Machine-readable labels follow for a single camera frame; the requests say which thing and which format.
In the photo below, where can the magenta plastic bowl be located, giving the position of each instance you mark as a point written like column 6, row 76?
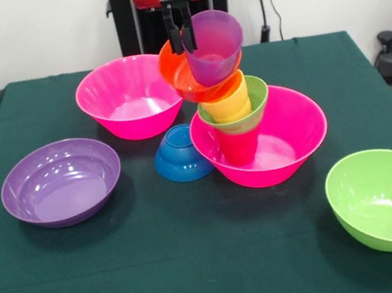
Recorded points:
column 126, row 90
column 303, row 136

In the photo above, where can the small lime green bowl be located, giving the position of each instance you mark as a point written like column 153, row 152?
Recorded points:
column 260, row 102

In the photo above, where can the large lime green bowl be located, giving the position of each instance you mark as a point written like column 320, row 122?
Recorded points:
column 385, row 197

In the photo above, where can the dark green tablecloth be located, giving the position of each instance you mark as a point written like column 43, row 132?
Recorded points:
column 198, row 247

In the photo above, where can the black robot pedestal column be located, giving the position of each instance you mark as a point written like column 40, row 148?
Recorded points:
column 124, row 34

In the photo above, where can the blue plastic bowl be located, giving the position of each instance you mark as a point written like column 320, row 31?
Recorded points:
column 175, row 157

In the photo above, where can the red plastic bowl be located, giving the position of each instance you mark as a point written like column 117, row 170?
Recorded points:
column 177, row 78

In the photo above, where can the yellow plastic cup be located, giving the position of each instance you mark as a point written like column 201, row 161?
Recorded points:
column 231, row 107

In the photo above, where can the purple plastic cup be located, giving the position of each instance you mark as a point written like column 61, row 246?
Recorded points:
column 217, row 49

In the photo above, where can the pink red plastic cup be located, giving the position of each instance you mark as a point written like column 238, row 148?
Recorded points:
column 239, row 146

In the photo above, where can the purple plastic bowl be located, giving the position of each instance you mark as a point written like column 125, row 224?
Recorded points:
column 59, row 184

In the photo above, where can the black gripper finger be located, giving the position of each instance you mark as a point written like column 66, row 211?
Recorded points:
column 187, row 29
column 173, row 31

